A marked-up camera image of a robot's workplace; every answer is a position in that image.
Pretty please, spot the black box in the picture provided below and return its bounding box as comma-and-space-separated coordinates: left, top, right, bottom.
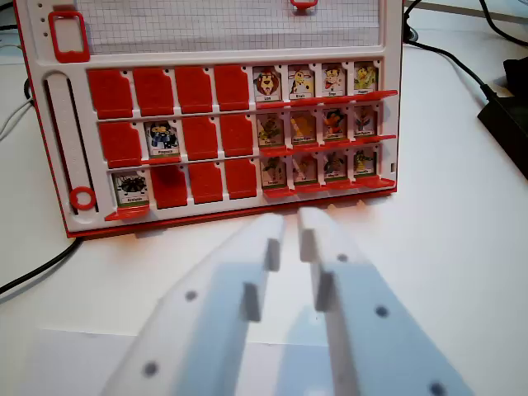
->
477, 57, 528, 183

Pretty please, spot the white cable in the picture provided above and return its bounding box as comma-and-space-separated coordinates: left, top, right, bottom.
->
0, 99, 34, 127
0, 107, 33, 139

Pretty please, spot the red and white game board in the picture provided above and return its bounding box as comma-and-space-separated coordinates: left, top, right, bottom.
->
13, 0, 404, 239

